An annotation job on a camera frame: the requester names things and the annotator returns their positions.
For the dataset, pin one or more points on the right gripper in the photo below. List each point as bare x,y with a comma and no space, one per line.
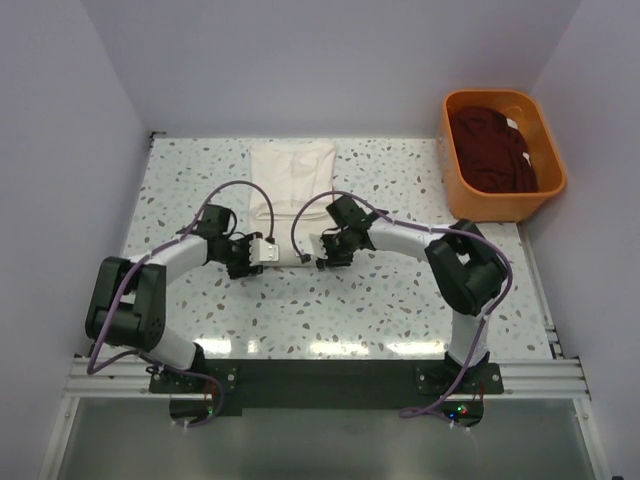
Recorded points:
331,248

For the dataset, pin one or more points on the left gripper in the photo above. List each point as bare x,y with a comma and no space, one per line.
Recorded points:
240,255

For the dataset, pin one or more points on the white t shirt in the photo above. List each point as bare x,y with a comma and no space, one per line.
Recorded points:
290,174

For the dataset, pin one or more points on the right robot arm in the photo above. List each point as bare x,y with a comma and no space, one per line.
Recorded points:
471,274

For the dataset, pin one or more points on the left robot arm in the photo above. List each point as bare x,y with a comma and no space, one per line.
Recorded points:
127,310

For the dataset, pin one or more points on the dark red t shirt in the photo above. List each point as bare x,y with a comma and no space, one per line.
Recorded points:
493,156

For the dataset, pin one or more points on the orange plastic basket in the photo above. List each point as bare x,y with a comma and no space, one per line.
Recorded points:
524,114

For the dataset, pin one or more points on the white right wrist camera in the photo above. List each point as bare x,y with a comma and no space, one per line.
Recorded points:
311,248

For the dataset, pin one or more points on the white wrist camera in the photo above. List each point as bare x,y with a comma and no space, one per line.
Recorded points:
311,248
262,252

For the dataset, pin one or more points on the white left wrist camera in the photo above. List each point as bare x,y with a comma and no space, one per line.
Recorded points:
262,252

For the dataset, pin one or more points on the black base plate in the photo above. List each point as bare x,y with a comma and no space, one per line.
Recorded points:
233,386

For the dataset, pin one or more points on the aluminium frame rail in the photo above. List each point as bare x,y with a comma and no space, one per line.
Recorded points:
334,414

